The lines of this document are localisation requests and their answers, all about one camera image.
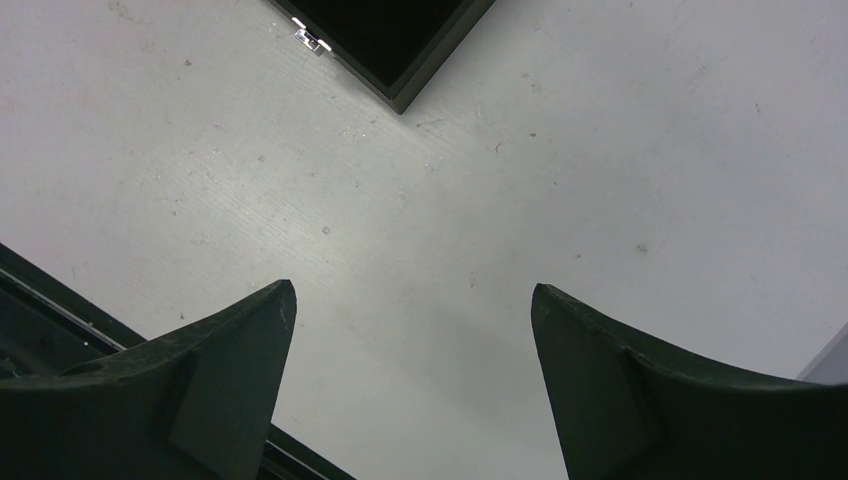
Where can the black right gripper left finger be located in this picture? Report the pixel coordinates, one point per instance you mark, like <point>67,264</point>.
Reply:
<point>195,403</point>

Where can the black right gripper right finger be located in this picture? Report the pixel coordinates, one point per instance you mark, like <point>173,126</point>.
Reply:
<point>628,405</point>

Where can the black display case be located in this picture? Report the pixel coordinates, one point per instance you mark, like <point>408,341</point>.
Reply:
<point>394,47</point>

